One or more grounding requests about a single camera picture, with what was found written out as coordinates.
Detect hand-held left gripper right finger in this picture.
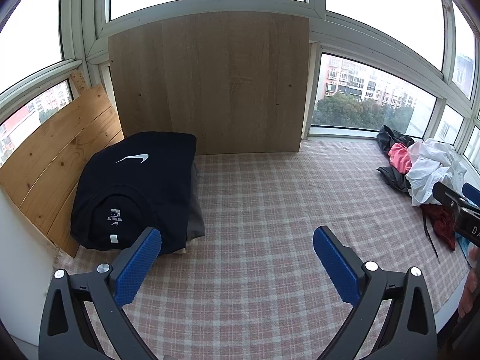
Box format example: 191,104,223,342
313,226,439,360

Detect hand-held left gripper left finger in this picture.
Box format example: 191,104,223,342
38,227,163,360

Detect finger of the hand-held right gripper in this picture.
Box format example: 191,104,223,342
462,182,480,205
432,182,469,214

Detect person's right hand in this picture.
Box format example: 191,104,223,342
458,249,480,319

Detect dark red garment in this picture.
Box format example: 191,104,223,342
420,203,457,252

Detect white shirt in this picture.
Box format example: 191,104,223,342
406,138,468,207

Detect pink garment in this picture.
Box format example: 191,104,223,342
387,142,415,175

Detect folded grey garment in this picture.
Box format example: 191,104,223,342
185,161,206,242

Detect dark grey garment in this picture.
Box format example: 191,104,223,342
376,124,415,194

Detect folded black t-shirt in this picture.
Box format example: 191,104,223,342
70,131,198,254

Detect pink plaid blanket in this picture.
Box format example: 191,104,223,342
56,139,473,360

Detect green trees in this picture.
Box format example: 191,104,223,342
311,92,415,137

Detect pine wood board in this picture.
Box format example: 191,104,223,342
0,83,125,259

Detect apartment buildings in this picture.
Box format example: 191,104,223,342
0,53,477,167

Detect wood strip with holes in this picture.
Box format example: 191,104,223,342
70,69,92,92

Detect large light wooden board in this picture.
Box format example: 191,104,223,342
108,10,311,156

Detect black drawstring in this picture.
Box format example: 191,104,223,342
422,210,440,264

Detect white window frame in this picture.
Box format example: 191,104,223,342
0,0,480,166

